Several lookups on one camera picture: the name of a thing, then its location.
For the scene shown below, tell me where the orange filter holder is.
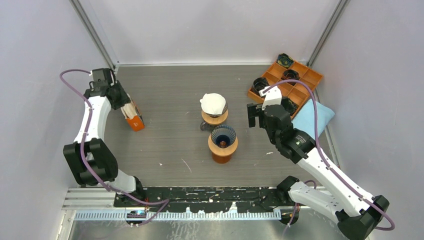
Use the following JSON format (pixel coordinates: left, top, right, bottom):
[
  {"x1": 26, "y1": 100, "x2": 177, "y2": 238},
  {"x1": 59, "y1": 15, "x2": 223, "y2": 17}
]
[{"x1": 126, "y1": 104, "x2": 145, "y2": 132}]

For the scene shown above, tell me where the light blue cloth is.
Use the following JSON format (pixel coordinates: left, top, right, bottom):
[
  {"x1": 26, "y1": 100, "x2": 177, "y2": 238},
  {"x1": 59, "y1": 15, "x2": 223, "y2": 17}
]
[{"x1": 292, "y1": 99, "x2": 335, "y2": 140}]

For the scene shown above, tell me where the blue transparent dripper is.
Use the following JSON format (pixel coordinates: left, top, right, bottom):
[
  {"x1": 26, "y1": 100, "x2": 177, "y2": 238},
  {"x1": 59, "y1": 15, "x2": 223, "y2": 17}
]
[{"x1": 210, "y1": 124, "x2": 237, "y2": 148}]

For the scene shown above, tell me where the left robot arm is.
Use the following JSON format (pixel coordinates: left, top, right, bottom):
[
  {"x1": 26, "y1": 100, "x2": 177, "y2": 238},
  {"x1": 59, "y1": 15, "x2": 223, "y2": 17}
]
[{"x1": 59, "y1": 68, "x2": 146, "y2": 207}]

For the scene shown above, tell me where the orange compartment tray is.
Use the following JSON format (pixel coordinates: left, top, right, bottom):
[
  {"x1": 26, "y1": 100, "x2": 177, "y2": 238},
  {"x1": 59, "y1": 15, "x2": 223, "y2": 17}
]
[{"x1": 247, "y1": 61, "x2": 324, "y2": 119}]

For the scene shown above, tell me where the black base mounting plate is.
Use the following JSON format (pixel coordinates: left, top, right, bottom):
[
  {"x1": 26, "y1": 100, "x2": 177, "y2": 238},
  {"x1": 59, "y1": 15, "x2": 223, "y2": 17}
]
[{"x1": 113, "y1": 186, "x2": 311, "y2": 215}]

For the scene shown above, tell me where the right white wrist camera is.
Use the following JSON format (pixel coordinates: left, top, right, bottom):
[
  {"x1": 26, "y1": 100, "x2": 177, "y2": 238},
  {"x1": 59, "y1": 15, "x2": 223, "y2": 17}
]
[{"x1": 259, "y1": 86, "x2": 283, "y2": 111}]

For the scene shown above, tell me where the dark capsule green yellow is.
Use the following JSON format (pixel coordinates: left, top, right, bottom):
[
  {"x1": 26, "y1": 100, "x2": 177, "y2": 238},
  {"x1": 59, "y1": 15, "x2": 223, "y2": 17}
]
[{"x1": 276, "y1": 53, "x2": 295, "y2": 69}]

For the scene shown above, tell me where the wooden ring dripper stand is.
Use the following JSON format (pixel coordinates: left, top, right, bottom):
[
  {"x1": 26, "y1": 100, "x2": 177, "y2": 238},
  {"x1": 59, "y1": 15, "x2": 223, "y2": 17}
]
[{"x1": 201, "y1": 110, "x2": 229, "y2": 126}]

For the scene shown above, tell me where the amber glass cup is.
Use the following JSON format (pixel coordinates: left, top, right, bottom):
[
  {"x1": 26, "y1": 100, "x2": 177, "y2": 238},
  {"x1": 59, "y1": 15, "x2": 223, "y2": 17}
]
[{"x1": 211, "y1": 153, "x2": 232, "y2": 164}]

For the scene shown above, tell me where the grey glass mug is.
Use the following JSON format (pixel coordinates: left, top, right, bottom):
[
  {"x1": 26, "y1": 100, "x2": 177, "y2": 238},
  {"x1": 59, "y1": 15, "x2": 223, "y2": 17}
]
[{"x1": 199, "y1": 121, "x2": 216, "y2": 131}]

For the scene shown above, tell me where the grey transparent dripper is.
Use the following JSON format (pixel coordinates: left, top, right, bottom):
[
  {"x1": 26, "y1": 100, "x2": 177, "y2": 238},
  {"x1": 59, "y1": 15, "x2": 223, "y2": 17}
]
[{"x1": 200, "y1": 99, "x2": 227, "y2": 116}]

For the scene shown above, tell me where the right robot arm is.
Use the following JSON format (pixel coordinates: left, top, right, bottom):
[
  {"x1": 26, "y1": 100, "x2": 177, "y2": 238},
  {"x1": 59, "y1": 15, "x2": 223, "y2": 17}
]
[{"x1": 246, "y1": 103, "x2": 390, "y2": 240}]

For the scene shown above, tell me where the white paper coffee filter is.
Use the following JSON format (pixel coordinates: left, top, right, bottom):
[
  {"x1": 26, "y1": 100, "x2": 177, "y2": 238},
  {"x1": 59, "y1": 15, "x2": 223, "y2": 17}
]
[{"x1": 199, "y1": 93, "x2": 227, "y2": 115}]

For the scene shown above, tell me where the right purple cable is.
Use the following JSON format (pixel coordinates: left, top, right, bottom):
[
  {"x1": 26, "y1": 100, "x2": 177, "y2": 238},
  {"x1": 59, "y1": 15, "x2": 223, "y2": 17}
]
[{"x1": 263, "y1": 79, "x2": 396, "y2": 232}]

